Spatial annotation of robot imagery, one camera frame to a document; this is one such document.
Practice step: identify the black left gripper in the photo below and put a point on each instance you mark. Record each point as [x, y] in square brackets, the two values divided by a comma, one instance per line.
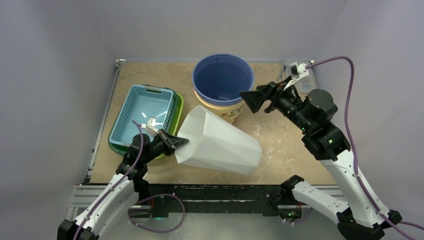
[171, 143]

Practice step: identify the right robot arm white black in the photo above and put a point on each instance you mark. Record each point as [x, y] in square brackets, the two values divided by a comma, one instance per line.
[360, 216]

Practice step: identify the cream printed bucket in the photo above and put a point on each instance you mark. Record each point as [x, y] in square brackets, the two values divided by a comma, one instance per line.
[231, 113]

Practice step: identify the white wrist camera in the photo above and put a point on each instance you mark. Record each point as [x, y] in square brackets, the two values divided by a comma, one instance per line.
[151, 127]
[296, 73]

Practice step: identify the light blue perforated basket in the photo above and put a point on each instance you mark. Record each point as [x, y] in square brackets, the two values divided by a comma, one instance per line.
[142, 112]

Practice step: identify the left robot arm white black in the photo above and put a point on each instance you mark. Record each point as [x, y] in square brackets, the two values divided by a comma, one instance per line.
[126, 188]

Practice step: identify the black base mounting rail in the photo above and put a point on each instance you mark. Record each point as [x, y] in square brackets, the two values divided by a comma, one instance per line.
[269, 200]

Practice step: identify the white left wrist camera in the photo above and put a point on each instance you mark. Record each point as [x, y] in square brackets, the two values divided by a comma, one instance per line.
[151, 127]

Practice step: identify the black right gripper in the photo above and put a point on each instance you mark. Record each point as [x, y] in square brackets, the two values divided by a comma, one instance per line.
[272, 97]

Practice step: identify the lime green tray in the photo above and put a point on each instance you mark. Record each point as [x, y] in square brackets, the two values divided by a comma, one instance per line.
[174, 103]

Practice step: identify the white octagonal large container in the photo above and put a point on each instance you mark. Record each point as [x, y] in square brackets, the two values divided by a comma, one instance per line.
[216, 144]

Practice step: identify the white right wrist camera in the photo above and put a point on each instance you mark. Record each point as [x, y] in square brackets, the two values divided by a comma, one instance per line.
[296, 73]

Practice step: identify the dark green tray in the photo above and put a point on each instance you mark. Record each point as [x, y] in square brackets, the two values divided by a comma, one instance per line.
[114, 145]

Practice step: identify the blue round bucket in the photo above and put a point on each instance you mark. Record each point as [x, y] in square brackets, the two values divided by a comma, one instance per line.
[219, 79]

